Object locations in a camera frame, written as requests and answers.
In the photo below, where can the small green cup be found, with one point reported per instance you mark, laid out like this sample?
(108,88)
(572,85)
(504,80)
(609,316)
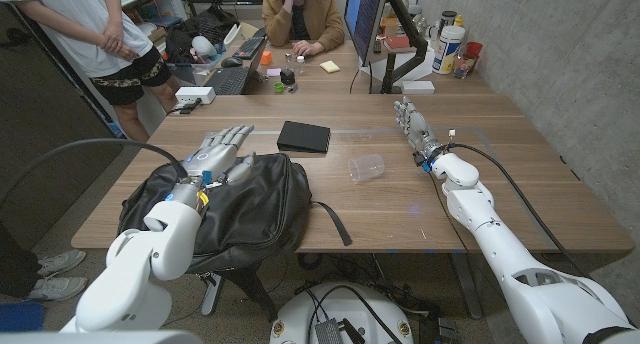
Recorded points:
(279,87)

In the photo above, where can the person in dark trousers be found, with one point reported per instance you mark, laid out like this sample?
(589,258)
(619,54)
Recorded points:
(15,264)

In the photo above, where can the white power strip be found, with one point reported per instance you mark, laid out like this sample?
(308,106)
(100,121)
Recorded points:
(192,94)

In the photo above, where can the blue floor object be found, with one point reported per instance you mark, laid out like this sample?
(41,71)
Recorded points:
(20,316)

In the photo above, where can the pink sticky notes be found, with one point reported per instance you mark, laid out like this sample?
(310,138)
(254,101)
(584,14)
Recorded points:
(274,72)

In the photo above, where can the clear plastic bin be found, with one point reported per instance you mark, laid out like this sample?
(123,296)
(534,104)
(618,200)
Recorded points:
(200,74)

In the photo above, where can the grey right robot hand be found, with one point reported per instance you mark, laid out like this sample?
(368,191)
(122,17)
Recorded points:
(416,129)

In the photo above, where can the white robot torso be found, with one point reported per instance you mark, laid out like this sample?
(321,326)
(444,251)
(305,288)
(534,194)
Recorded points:
(100,338)

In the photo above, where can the orange carton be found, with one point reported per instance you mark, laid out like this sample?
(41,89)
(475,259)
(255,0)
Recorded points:
(391,26)

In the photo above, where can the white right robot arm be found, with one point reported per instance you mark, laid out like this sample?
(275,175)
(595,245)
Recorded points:
(500,254)

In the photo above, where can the black leather backpack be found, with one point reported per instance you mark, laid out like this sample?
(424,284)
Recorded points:
(270,209)

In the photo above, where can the clear glass tumbler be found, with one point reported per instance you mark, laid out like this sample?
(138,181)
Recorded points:
(462,66)

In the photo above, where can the person in white t-shirt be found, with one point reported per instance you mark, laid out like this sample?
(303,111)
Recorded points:
(90,34)

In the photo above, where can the white table leg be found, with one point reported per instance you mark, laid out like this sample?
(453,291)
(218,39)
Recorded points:
(211,299)

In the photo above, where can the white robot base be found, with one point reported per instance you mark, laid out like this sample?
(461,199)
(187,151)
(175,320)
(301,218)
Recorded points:
(295,309)

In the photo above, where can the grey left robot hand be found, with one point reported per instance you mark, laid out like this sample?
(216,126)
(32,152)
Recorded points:
(215,159)

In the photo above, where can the clear plastic cup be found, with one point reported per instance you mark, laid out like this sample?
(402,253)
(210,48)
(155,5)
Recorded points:
(367,168)

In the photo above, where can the dark thermos cup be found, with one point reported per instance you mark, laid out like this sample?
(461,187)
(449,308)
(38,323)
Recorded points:
(446,20)

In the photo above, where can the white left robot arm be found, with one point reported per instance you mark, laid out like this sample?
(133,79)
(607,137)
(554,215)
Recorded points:
(130,284)

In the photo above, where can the dark computer mouse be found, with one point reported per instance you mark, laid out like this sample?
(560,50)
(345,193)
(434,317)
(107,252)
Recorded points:
(231,62)

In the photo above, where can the yellow bottle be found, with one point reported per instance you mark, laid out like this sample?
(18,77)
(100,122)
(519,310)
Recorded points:
(458,22)

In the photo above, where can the black rectangular box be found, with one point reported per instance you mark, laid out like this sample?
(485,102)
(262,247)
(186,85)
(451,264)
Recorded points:
(302,136)

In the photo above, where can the dark partition panel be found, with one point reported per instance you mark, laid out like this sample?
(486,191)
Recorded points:
(50,99)

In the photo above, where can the small black round object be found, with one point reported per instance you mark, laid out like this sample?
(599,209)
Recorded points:
(287,77)

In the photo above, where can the black bag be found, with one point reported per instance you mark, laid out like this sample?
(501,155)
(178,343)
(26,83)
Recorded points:
(210,24)

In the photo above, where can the computer monitor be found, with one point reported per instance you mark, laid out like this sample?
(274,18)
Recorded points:
(365,19)

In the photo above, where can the cardboard box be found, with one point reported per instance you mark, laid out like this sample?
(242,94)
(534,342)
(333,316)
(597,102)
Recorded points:
(248,30)

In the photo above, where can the grey table leg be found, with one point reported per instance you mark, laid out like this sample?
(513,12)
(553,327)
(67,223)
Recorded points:
(467,289)

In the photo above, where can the yellow sticky notes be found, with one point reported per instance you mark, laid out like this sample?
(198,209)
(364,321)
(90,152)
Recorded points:
(330,66)

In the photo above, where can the orange cube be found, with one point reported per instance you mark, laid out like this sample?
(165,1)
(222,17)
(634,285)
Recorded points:
(266,58)

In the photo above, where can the person in tan jacket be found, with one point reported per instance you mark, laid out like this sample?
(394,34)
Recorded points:
(320,19)

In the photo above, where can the small clear glass bottle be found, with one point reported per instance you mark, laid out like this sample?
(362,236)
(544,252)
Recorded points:
(289,62)

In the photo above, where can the small white-capped bottle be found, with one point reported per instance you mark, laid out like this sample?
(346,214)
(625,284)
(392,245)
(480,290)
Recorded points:
(300,66)

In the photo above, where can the flat white box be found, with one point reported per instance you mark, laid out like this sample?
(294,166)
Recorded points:
(417,87)

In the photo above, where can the red book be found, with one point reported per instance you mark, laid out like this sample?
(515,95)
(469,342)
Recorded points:
(397,42)

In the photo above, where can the black keyboard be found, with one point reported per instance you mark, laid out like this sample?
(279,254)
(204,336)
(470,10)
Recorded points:
(249,48)

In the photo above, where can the white wipes canister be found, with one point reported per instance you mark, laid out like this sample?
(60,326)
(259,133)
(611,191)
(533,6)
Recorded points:
(447,49)

